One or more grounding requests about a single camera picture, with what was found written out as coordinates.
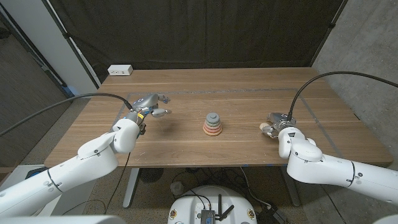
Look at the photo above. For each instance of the white power outlet box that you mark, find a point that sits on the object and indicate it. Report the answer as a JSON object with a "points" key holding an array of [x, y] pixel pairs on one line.
{"points": [[120, 70]]}

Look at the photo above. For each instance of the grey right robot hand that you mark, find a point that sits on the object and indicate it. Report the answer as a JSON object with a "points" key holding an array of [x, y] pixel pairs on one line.
{"points": [[281, 119]]}

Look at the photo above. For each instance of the white robot torso base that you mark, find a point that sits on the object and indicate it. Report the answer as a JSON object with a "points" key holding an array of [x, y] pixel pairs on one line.
{"points": [[189, 202]]}

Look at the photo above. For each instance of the black backdrop stand pole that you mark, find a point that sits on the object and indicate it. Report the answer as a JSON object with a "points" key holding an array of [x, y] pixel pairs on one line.
{"points": [[67, 35], [333, 25]]}

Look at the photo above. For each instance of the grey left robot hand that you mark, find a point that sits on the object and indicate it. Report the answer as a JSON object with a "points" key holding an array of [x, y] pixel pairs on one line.
{"points": [[146, 102]]}

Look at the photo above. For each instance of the small beige hanoi disc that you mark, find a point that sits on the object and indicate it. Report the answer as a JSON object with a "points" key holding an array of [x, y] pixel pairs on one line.
{"points": [[263, 125]]}

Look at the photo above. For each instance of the large orange hanoi disc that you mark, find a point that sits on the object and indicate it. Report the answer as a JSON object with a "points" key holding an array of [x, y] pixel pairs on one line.
{"points": [[213, 134]]}

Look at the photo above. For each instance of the black antenna radio module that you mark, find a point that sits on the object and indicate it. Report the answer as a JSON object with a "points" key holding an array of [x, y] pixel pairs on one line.
{"points": [[207, 216]]}

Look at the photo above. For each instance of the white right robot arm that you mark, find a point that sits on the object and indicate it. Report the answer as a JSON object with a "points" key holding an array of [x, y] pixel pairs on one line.
{"points": [[311, 161]]}

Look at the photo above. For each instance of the white pedal board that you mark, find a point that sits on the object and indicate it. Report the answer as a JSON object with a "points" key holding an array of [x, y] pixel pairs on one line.
{"points": [[12, 177]]}

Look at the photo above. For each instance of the black backdrop curtain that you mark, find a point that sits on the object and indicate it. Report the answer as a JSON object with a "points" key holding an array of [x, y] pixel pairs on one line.
{"points": [[199, 31]]}

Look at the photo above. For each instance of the green hanoi disc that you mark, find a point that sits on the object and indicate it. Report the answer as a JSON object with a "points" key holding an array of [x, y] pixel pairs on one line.
{"points": [[213, 124]]}

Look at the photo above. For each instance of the black floor power strip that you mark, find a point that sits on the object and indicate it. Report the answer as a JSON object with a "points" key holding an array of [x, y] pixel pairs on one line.
{"points": [[270, 216]]}

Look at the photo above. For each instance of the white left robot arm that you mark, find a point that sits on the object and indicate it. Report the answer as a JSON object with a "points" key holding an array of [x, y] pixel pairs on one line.
{"points": [[77, 171]]}

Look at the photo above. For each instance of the grey hanoi disc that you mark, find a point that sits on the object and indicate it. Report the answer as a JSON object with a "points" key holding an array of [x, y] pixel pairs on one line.
{"points": [[213, 116]]}

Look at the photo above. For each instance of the dark table leg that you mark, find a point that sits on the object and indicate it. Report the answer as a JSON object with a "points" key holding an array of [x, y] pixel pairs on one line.
{"points": [[293, 194]]}

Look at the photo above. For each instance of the grey floor cylinder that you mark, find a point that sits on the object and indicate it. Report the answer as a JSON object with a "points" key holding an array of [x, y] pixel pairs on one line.
{"points": [[177, 188]]}

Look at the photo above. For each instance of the coral red hanoi disc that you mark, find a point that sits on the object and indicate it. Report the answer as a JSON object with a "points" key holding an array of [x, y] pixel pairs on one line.
{"points": [[213, 131]]}

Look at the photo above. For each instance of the dusty pink hanoi disc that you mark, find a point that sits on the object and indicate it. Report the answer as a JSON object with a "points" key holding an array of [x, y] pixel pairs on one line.
{"points": [[213, 127]]}

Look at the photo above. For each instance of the black floor fan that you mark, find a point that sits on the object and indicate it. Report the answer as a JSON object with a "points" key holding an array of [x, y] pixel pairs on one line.
{"points": [[150, 175]]}

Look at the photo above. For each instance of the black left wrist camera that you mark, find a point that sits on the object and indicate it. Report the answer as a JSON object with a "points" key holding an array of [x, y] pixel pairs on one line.
{"points": [[142, 129]]}

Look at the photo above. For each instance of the light grey table leg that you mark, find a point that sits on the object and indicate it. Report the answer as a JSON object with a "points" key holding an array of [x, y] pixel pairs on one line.
{"points": [[130, 186]]}

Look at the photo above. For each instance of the blue foot pad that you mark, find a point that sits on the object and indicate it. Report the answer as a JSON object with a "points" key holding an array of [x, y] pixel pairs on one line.
{"points": [[35, 171]]}

